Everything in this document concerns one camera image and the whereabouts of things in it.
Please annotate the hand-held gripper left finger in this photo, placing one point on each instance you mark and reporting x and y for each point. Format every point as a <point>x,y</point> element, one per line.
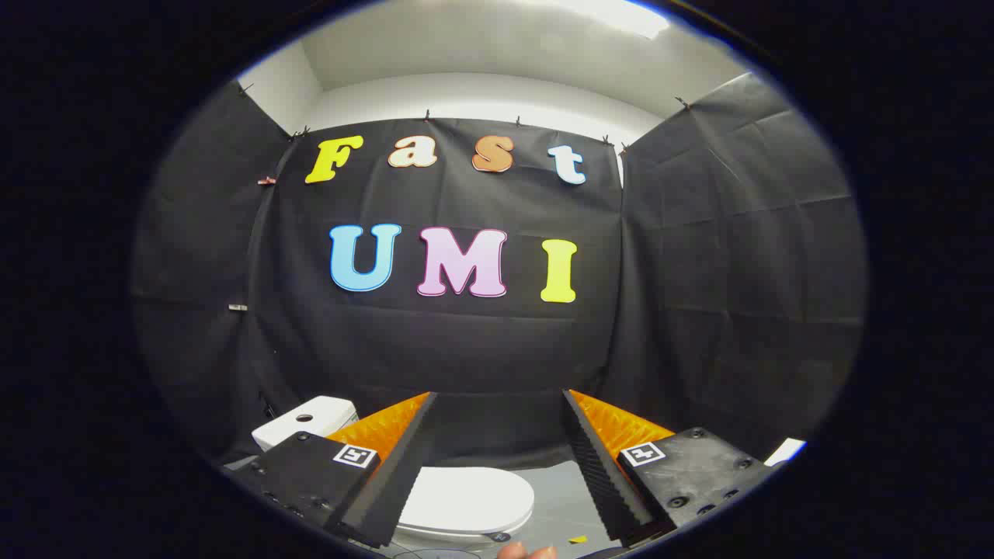
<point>404,473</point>

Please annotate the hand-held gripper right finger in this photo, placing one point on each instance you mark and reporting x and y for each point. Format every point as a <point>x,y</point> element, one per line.
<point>594,473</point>

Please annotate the white toilet lid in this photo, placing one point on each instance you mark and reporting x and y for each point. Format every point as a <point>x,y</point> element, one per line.
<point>466,497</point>

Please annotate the white toilet tank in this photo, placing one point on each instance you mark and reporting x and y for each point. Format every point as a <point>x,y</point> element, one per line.
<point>303,423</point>

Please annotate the grey base board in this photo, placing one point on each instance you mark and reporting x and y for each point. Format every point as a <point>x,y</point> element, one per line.
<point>563,505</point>

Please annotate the black backdrop cloth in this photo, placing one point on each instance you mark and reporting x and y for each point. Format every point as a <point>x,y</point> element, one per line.
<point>481,349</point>

